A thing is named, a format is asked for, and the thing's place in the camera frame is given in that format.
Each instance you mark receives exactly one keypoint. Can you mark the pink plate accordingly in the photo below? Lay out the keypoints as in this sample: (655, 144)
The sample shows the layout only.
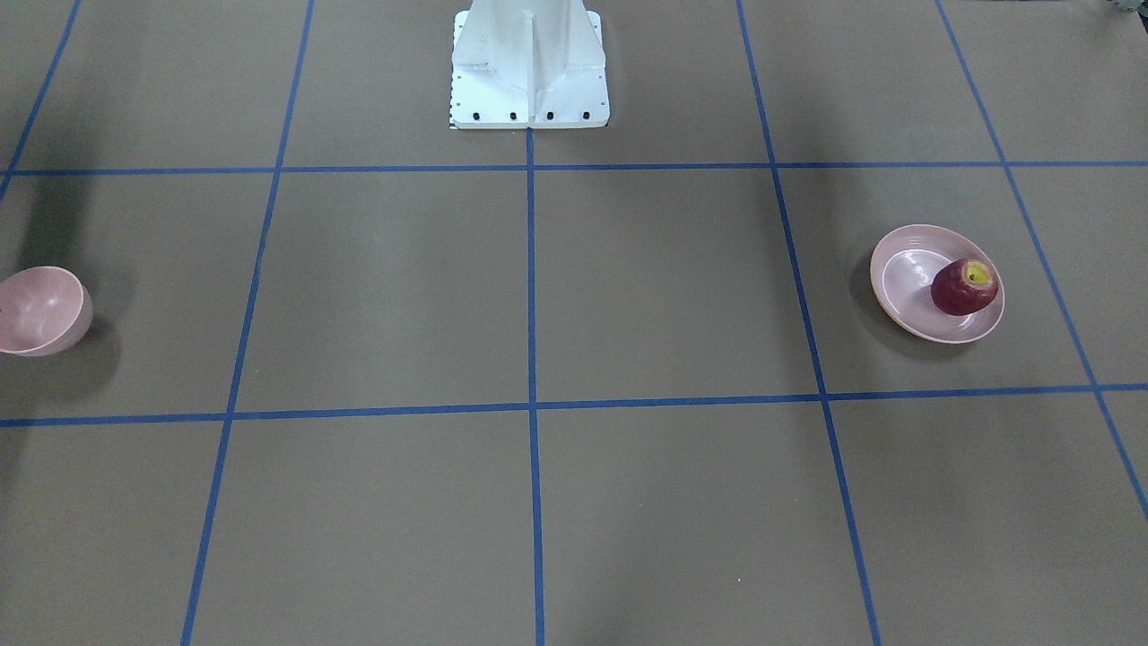
(903, 268)

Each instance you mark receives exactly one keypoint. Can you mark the pink bowl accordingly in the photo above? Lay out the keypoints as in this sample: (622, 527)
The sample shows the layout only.
(44, 310)

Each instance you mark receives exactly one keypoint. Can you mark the white pedestal column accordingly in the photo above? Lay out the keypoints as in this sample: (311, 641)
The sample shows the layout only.
(528, 64)

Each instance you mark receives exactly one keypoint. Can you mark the red apple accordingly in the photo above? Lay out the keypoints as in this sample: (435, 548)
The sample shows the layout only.
(965, 286)

